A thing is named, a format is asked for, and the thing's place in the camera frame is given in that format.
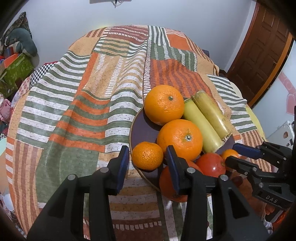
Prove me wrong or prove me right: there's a white heart-print wardrobe door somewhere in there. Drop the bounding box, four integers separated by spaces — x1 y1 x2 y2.
251 39 296 142

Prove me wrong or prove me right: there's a purple plate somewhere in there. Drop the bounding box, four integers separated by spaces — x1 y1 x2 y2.
129 97 234 204

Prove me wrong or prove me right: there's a grey plush pillow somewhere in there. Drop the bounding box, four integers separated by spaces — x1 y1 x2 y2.
5 28 38 57

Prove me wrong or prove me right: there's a large orange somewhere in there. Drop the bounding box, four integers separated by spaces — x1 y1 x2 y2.
157 119 204 162
144 85 185 126

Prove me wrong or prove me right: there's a striped patchwork blanket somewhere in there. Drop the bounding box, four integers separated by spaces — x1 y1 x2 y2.
5 25 272 241

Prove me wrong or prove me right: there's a dark patterned bag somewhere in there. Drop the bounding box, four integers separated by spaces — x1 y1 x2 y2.
0 11 31 44

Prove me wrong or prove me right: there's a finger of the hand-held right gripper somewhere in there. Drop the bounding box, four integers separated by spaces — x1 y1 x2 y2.
224 156 263 184
233 143 264 160

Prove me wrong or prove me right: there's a green storage box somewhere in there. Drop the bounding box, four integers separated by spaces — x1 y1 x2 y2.
0 53 35 99

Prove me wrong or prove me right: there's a red tomato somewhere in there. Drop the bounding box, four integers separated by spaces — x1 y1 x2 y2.
196 153 226 178

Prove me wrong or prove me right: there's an orange-red tomato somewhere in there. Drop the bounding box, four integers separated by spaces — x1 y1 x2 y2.
159 160 204 202

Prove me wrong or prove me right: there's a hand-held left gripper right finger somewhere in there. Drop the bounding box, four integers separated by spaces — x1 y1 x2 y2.
165 145 270 241

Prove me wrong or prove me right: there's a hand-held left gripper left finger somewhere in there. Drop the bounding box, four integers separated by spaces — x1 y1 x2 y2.
27 146 130 241

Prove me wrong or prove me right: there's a brown wooden door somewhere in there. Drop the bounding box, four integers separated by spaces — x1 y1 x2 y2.
225 0 295 108

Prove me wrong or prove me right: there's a small mandarin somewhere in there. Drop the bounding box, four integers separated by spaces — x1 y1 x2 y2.
131 141 164 171
221 149 241 168

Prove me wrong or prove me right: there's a white case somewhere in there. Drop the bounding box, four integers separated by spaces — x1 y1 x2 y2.
266 120 296 149

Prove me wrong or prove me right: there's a smooth green-yellow sugarcane piece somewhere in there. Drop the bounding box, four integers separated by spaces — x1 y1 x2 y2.
183 98 224 154

